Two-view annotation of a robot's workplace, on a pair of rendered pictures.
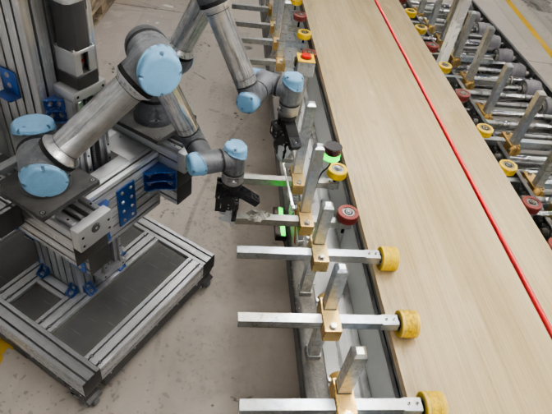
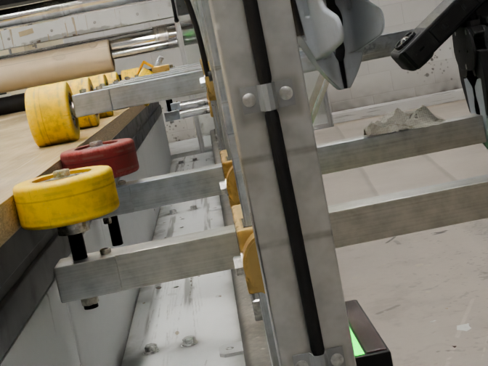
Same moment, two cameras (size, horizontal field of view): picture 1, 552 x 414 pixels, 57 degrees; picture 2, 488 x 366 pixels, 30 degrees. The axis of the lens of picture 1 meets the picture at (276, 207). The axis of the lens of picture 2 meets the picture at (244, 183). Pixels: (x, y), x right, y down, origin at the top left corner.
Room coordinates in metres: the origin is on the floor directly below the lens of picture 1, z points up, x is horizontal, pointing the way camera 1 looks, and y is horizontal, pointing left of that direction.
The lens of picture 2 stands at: (2.31, 0.04, 0.98)
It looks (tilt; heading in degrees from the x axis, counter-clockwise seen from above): 8 degrees down; 190
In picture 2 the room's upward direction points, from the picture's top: 11 degrees counter-clockwise
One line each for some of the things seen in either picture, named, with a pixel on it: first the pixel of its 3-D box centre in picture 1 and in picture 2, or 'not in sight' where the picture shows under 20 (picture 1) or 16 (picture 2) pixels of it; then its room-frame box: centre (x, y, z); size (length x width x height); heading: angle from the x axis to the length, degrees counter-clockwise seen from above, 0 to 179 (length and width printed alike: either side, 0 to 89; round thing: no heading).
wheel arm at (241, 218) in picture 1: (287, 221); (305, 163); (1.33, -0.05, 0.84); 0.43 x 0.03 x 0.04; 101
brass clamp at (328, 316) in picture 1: (328, 315); not in sight; (0.87, -0.21, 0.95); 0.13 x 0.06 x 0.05; 11
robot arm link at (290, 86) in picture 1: (291, 89); not in sight; (1.58, 0.02, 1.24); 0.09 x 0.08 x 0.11; 76
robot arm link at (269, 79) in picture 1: (263, 83); not in sight; (1.59, 0.12, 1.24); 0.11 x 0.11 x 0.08; 76
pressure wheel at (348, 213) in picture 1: (345, 221); (107, 193); (1.38, -0.26, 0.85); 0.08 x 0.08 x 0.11
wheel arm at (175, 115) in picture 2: not in sight; (230, 104); (-0.63, -0.45, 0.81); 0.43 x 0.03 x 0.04; 101
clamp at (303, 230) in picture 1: (305, 218); (245, 176); (1.36, -0.11, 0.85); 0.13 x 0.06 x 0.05; 11
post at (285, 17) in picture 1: (281, 44); not in sight; (2.61, 0.13, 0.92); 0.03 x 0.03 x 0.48; 11
